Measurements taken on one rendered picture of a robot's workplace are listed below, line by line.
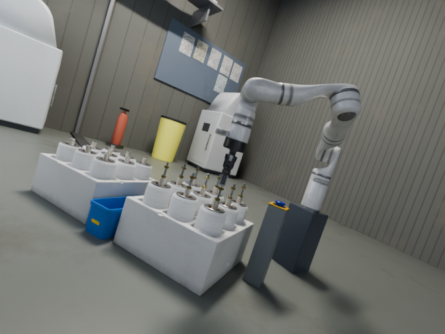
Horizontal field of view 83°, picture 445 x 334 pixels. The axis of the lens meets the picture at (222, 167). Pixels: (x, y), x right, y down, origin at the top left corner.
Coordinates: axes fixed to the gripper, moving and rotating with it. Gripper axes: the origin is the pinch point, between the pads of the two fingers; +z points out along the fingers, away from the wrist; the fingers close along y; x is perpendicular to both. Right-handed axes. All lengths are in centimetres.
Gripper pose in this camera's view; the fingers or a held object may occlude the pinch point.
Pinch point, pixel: (223, 180)
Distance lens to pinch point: 84.6
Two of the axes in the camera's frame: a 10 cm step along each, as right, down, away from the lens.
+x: -9.5, -3.1, 0.2
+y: 0.4, -0.7, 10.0
